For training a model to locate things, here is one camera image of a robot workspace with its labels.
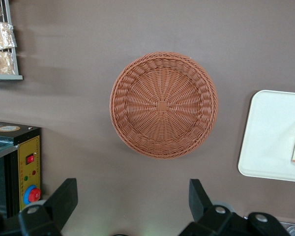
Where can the black food warmer machine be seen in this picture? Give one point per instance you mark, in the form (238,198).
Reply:
(14,152)

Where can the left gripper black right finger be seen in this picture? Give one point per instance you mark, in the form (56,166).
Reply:
(206,214)

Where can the clear acrylic bottle rack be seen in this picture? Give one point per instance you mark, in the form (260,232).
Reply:
(288,225)

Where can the cream plastic tray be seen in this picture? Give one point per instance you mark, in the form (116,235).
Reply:
(268,137)

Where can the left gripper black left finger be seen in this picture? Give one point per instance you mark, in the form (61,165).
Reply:
(56,209)

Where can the tray of snack bags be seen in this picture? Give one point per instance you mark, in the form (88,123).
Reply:
(12,64)

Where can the round brown wicker basket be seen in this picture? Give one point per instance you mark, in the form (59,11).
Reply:
(164,105)

